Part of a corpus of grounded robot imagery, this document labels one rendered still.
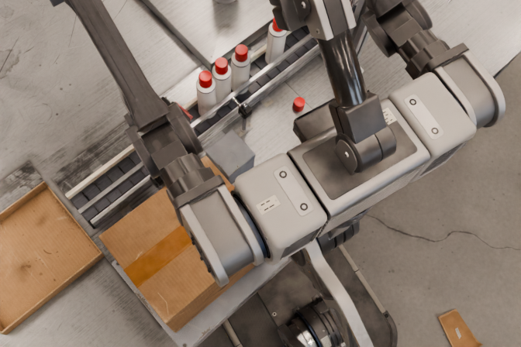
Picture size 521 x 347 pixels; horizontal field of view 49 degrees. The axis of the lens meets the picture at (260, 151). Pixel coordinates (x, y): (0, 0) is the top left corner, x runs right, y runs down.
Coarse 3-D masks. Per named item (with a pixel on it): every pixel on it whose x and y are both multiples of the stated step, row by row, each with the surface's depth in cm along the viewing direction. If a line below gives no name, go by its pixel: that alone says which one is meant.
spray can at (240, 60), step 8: (240, 48) 148; (232, 56) 152; (240, 56) 148; (248, 56) 152; (232, 64) 153; (240, 64) 151; (248, 64) 152; (232, 72) 156; (240, 72) 154; (248, 72) 156; (232, 80) 160; (240, 80) 158; (232, 88) 165
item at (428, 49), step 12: (420, 36) 105; (432, 36) 106; (408, 48) 106; (420, 48) 104; (432, 48) 103; (444, 48) 103; (456, 48) 101; (408, 60) 106; (420, 60) 104; (432, 60) 100; (444, 60) 100; (408, 72) 107; (420, 72) 103
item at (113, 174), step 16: (304, 32) 175; (288, 48) 173; (304, 48) 173; (256, 64) 170; (288, 64) 170; (240, 96) 166; (192, 112) 163; (224, 112) 163; (208, 128) 161; (144, 144) 159; (128, 160) 156; (112, 176) 155; (144, 176) 155; (80, 192) 152; (96, 192) 153; (112, 192) 153; (96, 208) 152
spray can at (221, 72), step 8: (216, 64) 146; (224, 64) 146; (216, 72) 148; (224, 72) 148; (216, 80) 150; (224, 80) 150; (216, 88) 155; (224, 88) 154; (216, 96) 159; (224, 96) 158; (216, 104) 163
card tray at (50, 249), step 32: (32, 192) 154; (0, 224) 153; (32, 224) 153; (64, 224) 154; (0, 256) 150; (32, 256) 150; (64, 256) 151; (96, 256) 147; (0, 288) 147; (32, 288) 147; (0, 320) 144
